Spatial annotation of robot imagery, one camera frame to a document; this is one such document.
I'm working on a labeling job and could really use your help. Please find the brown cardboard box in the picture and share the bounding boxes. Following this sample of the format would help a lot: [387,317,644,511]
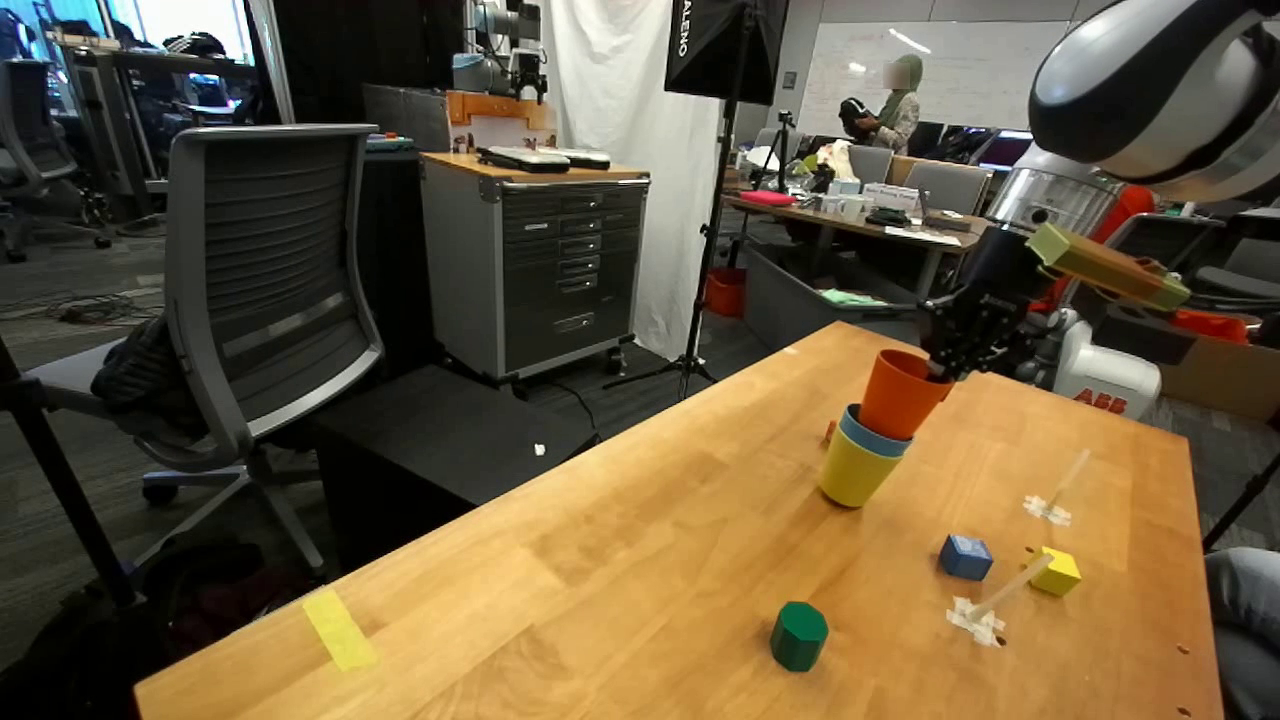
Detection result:
[1155,333,1280,429]

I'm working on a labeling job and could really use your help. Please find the orange plastic cup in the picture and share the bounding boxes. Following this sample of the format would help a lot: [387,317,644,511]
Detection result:
[856,346,954,443]

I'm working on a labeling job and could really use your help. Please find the blue cube block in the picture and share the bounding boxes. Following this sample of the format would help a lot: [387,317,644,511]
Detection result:
[937,532,998,584]

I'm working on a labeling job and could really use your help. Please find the cluttered wooden desk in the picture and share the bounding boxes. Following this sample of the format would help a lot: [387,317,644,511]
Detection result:
[723,193,993,322]

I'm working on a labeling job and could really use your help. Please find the green cylinder block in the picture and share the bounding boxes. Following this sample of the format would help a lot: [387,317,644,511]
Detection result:
[765,596,833,675]

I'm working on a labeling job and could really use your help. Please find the black tripod leg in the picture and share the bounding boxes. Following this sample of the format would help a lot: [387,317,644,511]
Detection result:
[0,334,144,610]

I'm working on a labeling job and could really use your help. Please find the white stick marker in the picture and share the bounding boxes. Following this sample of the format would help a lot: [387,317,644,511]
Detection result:
[942,555,1051,652]

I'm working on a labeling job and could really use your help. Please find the black light stand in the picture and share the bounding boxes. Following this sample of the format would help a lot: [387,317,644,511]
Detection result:
[604,93,751,392]

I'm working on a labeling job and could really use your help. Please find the blue plastic cup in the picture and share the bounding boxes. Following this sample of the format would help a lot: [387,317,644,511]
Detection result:
[834,399,912,465]

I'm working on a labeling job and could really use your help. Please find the white ABB robot base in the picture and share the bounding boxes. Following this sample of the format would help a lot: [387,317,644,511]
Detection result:
[1051,309,1169,420]

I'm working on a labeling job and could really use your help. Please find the grey mesh office chair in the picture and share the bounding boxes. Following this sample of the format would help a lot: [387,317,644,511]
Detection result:
[15,118,390,576]

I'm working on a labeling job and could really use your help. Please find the black cloth-covered cart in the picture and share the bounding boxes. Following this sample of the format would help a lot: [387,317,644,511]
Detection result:
[356,133,430,375]

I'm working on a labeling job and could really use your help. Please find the black softbox light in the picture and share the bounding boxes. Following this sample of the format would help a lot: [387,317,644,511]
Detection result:
[659,0,793,106]

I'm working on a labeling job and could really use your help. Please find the black curtain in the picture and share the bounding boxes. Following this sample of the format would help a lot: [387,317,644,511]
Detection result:
[273,0,471,133]

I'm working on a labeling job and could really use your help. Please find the dark background office chair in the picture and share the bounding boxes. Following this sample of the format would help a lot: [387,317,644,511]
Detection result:
[0,56,117,255]

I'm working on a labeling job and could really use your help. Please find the person in grey headscarf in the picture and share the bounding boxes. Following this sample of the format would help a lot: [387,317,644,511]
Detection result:
[834,51,926,154]

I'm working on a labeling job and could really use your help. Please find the white curtain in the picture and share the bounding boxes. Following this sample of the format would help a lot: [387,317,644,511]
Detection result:
[537,0,732,364]

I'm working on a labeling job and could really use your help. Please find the yellow cube block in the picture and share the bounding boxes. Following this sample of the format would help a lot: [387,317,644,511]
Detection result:
[1024,540,1086,600]

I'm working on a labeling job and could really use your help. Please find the yellow plastic cup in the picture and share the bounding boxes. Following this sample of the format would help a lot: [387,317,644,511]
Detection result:
[817,423,907,511]

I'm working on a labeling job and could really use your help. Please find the grey drawer cabinet wood top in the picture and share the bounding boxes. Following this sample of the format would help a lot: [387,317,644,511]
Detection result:
[417,146,654,387]

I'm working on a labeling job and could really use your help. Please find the orange cardboard box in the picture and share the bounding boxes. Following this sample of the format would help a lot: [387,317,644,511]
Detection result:
[439,89,558,153]

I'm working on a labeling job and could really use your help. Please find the flat devices on cabinet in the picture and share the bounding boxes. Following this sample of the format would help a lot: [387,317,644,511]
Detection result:
[474,141,616,175]

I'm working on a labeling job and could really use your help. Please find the red bucket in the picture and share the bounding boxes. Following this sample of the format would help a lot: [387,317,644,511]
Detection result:
[698,261,751,322]

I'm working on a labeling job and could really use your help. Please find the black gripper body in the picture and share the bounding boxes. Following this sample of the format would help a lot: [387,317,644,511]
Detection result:
[924,228,1056,380]

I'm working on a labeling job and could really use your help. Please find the leg in grey jeans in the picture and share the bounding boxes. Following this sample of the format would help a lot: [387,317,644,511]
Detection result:
[1205,540,1280,720]

